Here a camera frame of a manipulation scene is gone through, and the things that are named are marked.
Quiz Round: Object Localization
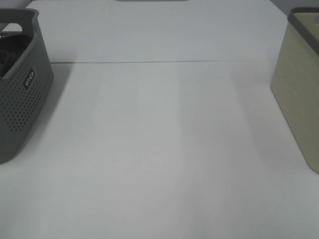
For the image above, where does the dark grey towel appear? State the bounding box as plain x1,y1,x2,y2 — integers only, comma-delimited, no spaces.
0,35,25,77

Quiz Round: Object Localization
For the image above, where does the grey perforated plastic basket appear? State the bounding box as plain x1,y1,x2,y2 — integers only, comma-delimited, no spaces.
0,8,54,162

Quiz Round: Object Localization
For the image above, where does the beige bin with grey rim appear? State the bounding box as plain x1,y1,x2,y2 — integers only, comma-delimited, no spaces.
270,7,319,172

